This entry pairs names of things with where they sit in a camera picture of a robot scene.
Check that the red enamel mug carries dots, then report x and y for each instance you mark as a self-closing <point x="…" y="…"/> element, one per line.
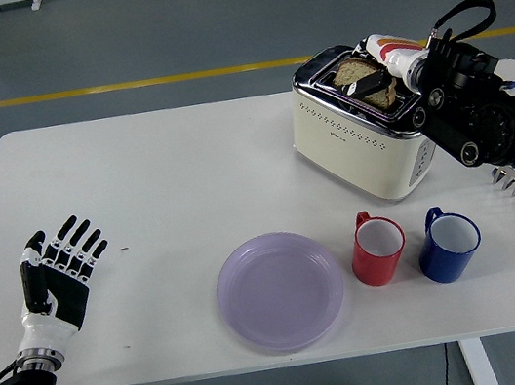
<point x="374" y="271"/>

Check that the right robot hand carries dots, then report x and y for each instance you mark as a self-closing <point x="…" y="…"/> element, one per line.
<point x="395" y="53"/>

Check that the blue enamel mug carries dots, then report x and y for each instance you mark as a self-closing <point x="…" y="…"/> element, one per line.
<point x="440" y="268"/>

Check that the white table leg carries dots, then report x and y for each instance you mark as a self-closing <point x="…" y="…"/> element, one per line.
<point x="479" y="365"/>

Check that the purple plastic plate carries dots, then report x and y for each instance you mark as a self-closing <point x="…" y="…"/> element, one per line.
<point x="279" y="292"/>

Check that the cream and chrome toaster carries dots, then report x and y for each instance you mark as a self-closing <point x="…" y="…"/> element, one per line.
<point x="350" y="157"/>

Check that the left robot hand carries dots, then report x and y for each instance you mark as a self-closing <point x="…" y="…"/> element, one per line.
<point x="70" y="298"/>

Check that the brown bread slice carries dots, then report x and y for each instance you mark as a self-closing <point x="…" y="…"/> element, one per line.
<point x="356" y="71"/>

